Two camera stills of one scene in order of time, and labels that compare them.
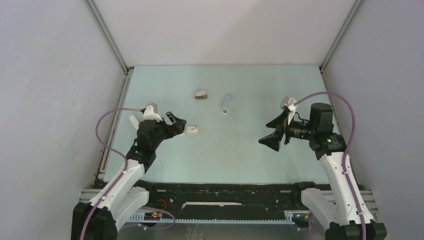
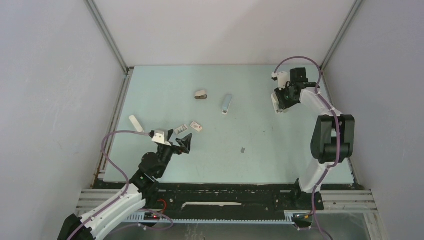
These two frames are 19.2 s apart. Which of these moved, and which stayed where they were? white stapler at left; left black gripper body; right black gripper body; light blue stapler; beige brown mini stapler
Moved: left black gripper body; right black gripper body
Stayed: beige brown mini stapler; white stapler at left; light blue stapler
